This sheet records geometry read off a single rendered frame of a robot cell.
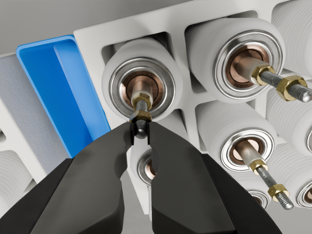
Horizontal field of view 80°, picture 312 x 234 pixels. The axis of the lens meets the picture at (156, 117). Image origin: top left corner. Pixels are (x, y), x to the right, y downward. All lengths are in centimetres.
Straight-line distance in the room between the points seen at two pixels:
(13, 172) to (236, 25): 40
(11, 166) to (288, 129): 45
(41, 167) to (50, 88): 15
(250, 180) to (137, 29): 28
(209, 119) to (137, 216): 58
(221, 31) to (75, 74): 36
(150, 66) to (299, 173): 30
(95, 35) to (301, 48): 25
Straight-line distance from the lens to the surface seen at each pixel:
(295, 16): 31
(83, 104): 52
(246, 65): 22
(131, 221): 83
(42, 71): 43
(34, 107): 43
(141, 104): 17
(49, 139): 45
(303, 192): 41
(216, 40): 22
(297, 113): 33
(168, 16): 28
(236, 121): 27
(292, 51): 30
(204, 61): 22
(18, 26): 53
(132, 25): 28
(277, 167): 42
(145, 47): 21
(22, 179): 43
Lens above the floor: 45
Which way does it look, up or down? 62 degrees down
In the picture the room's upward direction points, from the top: 174 degrees clockwise
